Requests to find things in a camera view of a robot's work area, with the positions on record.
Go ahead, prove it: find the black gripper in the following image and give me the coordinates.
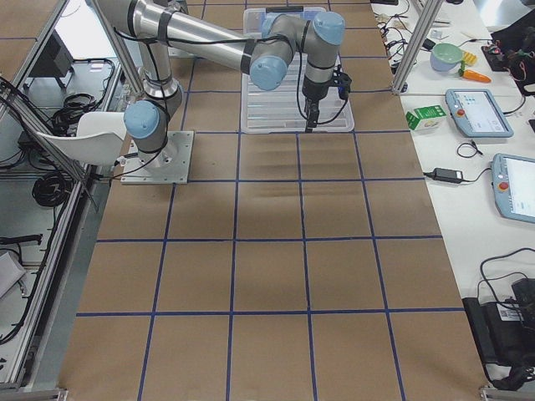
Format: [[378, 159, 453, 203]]
[[302, 75, 330, 133]]

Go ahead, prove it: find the clear plastic box lid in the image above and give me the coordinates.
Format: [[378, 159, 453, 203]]
[[241, 55, 354, 134]]

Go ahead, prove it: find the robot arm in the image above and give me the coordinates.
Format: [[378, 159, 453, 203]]
[[95, 1, 351, 131]]

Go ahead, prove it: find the clear plastic storage box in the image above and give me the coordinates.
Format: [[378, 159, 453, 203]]
[[242, 6, 332, 83]]

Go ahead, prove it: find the green white carton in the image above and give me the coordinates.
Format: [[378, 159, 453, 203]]
[[405, 105, 446, 131]]

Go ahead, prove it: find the black power adapter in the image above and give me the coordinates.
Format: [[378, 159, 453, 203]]
[[423, 167, 464, 184]]

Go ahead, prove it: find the green bowl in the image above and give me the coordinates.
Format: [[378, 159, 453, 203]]
[[430, 43, 463, 72]]

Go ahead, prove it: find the toy carrot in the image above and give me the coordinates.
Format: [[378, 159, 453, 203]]
[[458, 62, 492, 84]]

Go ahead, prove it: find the grey teach pendant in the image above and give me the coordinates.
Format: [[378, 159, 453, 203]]
[[492, 154, 534, 223], [445, 89, 513, 138]]

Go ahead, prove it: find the yellow toy corn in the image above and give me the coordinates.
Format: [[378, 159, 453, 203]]
[[461, 51, 477, 67]]

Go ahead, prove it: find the white plastic chair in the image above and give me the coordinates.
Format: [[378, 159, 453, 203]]
[[37, 112, 126, 166]]

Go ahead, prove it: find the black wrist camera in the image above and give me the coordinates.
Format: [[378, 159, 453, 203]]
[[335, 72, 352, 100]]

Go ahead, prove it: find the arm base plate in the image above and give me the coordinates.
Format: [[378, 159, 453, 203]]
[[120, 131, 195, 185]]

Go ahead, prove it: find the aluminium frame post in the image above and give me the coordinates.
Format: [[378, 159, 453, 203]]
[[391, 0, 442, 95]]

